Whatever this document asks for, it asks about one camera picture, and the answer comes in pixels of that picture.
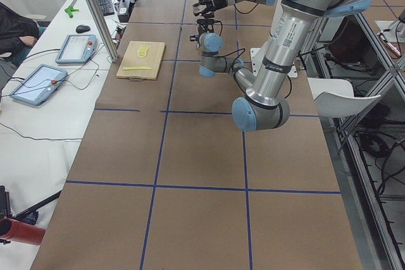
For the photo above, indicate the clear glass cup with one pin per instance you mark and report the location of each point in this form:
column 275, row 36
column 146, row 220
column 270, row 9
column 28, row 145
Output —
column 198, row 9

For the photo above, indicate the bamboo cutting board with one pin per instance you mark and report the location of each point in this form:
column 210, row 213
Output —
column 153, row 59

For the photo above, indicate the yellow plastic knife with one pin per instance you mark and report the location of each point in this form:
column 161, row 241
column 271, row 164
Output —
column 131, row 68

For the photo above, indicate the black keyboard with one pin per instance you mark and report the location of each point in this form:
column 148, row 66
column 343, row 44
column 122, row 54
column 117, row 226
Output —
column 106, row 7

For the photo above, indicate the black computer mouse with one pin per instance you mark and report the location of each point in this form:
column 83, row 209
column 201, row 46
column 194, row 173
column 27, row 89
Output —
column 82, row 29

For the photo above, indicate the far teach pendant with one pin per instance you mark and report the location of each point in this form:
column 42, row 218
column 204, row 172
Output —
column 77, row 49

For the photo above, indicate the teach pendant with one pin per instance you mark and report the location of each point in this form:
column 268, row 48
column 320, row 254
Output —
column 39, row 85
column 77, row 49

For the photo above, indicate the green plastic tool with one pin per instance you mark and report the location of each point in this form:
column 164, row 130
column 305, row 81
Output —
column 70, row 11

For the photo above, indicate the white plastic chair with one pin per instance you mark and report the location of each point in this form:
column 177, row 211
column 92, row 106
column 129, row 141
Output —
column 334, row 98

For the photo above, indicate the near teach pendant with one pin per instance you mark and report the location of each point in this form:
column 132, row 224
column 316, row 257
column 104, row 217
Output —
column 39, row 85

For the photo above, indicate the seated person in black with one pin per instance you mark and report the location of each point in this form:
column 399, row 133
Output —
column 19, row 35

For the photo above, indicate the red bottle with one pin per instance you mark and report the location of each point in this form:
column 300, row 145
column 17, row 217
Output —
column 17, row 231

